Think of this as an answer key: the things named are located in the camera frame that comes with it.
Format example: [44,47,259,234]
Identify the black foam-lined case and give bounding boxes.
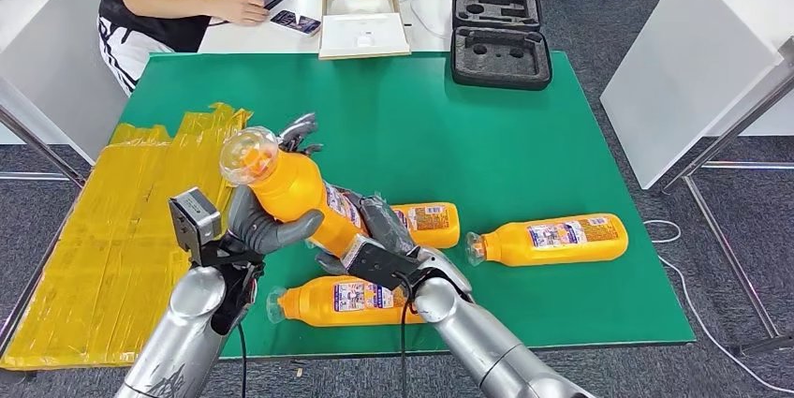
[449,0,553,92]

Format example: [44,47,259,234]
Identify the green table board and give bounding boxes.
[117,51,696,361]

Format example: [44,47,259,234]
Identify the thin white cable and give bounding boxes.
[398,0,456,39]

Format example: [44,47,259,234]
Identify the person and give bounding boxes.
[96,0,271,97]

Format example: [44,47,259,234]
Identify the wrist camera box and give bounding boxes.
[343,234,429,292]
[169,186,225,260]

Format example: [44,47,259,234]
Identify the white moulded box insert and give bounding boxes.
[329,0,393,16]

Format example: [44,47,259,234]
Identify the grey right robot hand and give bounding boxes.
[315,188,424,278]

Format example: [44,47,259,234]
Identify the person's right hand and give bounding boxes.
[213,0,270,27]

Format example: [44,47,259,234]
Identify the white floor cable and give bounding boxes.
[641,218,794,395]

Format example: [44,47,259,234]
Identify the orange detergent bottle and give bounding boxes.
[218,125,374,260]
[464,213,629,269]
[389,201,462,251]
[265,275,429,328]

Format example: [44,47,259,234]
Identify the silver metal frame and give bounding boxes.
[0,104,86,190]
[658,34,794,360]

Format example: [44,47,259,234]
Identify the open cardboard box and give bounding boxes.
[317,0,413,62]

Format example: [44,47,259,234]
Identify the smartphone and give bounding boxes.
[270,8,322,37]

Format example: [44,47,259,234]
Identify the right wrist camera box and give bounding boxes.
[343,234,429,292]

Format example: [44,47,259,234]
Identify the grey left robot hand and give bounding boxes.
[224,111,326,258]

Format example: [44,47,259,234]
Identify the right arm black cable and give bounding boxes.
[398,283,417,398]

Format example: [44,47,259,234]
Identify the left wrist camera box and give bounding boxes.
[169,186,225,260]

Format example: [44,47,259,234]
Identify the yellow taped plastic sheet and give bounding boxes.
[0,101,256,372]

